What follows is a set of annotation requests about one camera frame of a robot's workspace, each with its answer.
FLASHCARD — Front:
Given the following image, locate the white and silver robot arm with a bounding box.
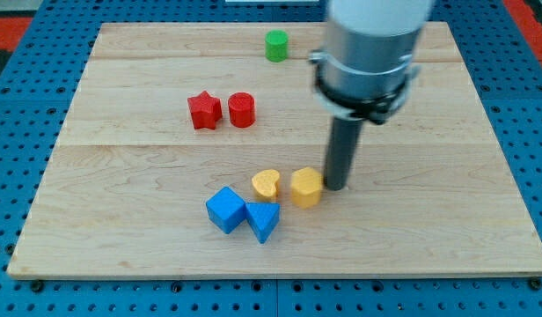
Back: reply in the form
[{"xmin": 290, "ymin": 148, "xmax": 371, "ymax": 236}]
[{"xmin": 309, "ymin": 0, "xmax": 435, "ymax": 124}]

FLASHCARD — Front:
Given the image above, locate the red star block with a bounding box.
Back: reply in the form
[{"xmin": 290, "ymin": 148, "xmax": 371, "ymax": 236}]
[{"xmin": 187, "ymin": 91, "xmax": 223, "ymax": 130}]

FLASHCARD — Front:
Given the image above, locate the yellow heart block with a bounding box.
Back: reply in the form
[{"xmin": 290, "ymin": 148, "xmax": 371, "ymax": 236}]
[{"xmin": 251, "ymin": 169, "xmax": 281, "ymax": 203}]

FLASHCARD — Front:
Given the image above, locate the yellow hexagon block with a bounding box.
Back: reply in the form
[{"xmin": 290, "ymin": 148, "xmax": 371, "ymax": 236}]
[{"xmin": 290, "ymin": 166, "xmax": 323, "ymax": 209}]

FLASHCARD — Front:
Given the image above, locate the blue triangle block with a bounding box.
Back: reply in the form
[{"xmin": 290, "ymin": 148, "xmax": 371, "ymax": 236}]
[{"xmin": 245, "ymin": 203, "xmax": 281, "ymax": 244}]

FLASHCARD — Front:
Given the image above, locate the red cylinder block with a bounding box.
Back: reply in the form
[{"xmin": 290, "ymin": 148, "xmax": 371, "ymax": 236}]
[{"xmin": 228, "ymin": 92, "xmax": 256, "ymax": 128}]

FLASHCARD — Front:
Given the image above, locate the blue cube block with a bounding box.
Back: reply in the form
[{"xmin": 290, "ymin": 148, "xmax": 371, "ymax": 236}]
[{"xmin": 205, "ymin": 187, "xmax": 246, "ymax": 234}]

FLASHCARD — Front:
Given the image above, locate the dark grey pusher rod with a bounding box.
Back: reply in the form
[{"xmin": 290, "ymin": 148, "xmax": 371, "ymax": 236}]
[{"xmin": 324, "ymin": 117, "xmax": 363, "ymax": 191}]

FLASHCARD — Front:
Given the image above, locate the wooden board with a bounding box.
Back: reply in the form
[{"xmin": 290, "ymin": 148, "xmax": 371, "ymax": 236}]
[{"xmin": 7, "ymin": 22, "xmax": 542, "ymax": 280}]

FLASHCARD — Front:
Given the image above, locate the green cylinder block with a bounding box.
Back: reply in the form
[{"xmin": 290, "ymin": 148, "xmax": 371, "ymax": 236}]
[{"xmin": 265, "ymin": 29, "xmax": 289, "ymax": 63}]

